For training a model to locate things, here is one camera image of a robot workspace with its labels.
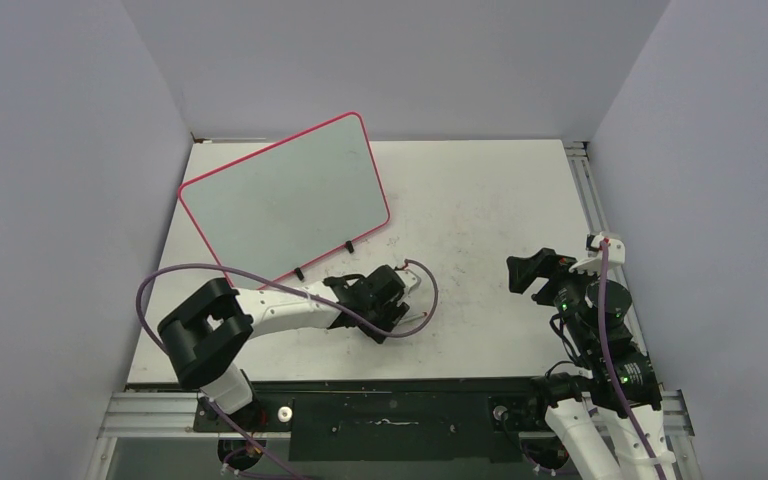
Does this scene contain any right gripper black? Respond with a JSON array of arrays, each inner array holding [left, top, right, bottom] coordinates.
[[506, 246, 607, 348]]

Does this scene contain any pink framed whiteboard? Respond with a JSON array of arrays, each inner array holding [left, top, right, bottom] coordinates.
[[177, 112, 391, 280]]

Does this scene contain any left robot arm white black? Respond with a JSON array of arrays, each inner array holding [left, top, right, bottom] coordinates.
[[158, 265, 421, 431]]

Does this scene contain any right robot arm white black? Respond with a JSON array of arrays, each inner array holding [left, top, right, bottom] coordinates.
[[506, 234, 677, 479]]

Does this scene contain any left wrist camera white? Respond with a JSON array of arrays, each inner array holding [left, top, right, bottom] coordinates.
[[395, 266, 421, 295]]

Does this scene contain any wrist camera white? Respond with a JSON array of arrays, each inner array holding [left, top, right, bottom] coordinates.
[[395, 266, 421, 295], [569, 231, 627, 274]]

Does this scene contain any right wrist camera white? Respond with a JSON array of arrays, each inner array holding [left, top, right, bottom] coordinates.
[[569, 231, 627, 274]]

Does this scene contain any aluminium side rail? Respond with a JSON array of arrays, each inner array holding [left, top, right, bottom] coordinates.
[[561, 141, 647, 379]]

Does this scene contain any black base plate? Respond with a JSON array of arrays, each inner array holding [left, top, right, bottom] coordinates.
[[191, 377, 597, 464]]

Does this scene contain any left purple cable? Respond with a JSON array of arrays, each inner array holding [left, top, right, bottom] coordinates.
[[135, 258, 440, 480]]

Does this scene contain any aluminium front rail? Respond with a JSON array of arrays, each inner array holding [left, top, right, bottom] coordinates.
[[97, 391, 695, 439]]

